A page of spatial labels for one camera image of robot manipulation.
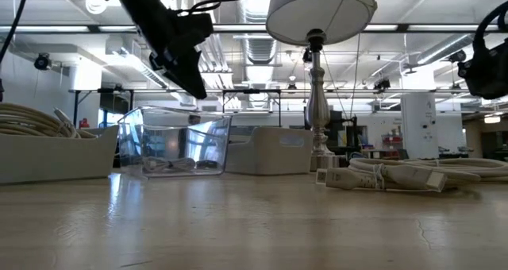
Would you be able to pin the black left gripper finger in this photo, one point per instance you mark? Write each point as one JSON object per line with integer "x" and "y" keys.
{"x": 186, "y": 73}

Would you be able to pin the black ceiling spotlight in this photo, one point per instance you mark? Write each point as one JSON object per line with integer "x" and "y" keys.
{"x": 42, "y": 61}
{"x": 457, "y": 56}

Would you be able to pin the clear plastic bin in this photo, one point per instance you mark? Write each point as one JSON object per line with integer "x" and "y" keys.
{"x": 174, "y": 143}

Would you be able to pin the white round column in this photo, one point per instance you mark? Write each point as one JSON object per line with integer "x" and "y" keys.
{"x": 419, "y": 125}

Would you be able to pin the silver lamp with white shade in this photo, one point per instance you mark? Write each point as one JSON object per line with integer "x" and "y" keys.
{"x": 317, "y": 12}

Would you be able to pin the white twist tie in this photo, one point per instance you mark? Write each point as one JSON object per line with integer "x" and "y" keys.
{"x": 379, "y": 176}

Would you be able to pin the large white plastic bin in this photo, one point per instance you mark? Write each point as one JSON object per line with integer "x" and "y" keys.
{"x": 55, "y": 155}

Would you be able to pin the black metal frame stand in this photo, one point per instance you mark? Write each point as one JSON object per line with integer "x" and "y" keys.
{"x": 101, "y": 91}
{"x": 252, "y": 91}

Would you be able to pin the silver ceiling duct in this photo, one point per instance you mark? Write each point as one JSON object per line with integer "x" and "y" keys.
{"x": 260, "y": 43}

